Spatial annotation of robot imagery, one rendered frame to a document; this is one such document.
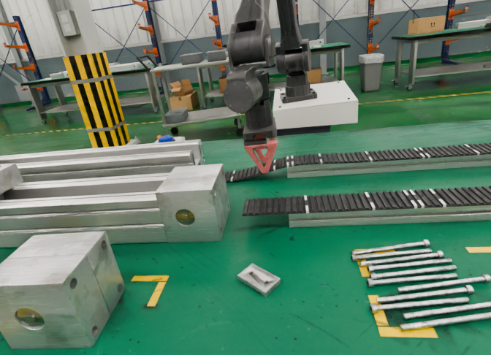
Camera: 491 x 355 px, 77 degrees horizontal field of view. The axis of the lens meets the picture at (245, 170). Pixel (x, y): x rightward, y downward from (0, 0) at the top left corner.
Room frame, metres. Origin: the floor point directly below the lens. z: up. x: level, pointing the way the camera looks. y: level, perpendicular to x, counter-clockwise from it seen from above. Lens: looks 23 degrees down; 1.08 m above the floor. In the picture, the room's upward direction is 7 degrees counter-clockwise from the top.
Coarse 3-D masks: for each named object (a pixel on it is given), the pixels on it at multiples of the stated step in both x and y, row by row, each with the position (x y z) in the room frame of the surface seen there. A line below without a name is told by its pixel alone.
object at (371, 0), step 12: (348, 0) 7.41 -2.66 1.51; (372, 0) 7.25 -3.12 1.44; (372, 12) 7.29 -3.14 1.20; (456, 12) 6.76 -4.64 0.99; (372, 24) 7.10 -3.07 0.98; (396, 24) 7.24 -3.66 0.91; (372, 36) 7.29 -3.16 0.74; (372, 48) 7.01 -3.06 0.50; (444, 48) 7.02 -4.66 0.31; (444, 60) 6.94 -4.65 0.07
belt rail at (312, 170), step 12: (456, 156) 0.56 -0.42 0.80; (468, 156) 0.56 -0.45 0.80; (480, 156) 0.55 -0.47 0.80; (288, 168) 0.61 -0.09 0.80; (300, 168) 0.61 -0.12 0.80; (312, 168) 0.60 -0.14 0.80; (324, 168) 0.60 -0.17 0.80; (336, 168) 0.60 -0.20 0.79; (348, 168) 0.60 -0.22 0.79; (360, 168) 0.59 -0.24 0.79; (372, 168) 0.58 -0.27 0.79; (384, 168) 0.58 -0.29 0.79; (396, 168) 0.58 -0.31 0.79; (408, 168) 0.57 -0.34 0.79; (420, 168) 0.57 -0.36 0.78; (432, 168) 0.57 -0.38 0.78; (444, 168) 0.56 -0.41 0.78
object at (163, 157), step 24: (144, 144) 0.73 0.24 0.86; (168, 144) 0.70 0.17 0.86; (192, 144) 0.69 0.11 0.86; (24, 168) 0.68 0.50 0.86; (48, 168) 0.67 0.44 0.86; (72, 168) 0.66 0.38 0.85; (96, 168) 0.66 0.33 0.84; (120, 168) 0.65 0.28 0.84; (144, 168) 0.63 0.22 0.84; (168, 168) 0.62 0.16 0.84
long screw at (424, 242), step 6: (426, 240) 0.34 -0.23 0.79; (390, 246) 0.34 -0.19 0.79; (396, 246) 0.34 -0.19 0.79; (402, 246) 0.34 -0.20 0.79; (408, 246) 0.34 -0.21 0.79; (414, 246) 0.34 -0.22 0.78; (426, 246) 0.34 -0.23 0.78; (354, 252) 0.34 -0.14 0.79; (360, 252) 0.34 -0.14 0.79; (366, 252) 0.34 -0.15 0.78; (372, 252) 0.34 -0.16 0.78
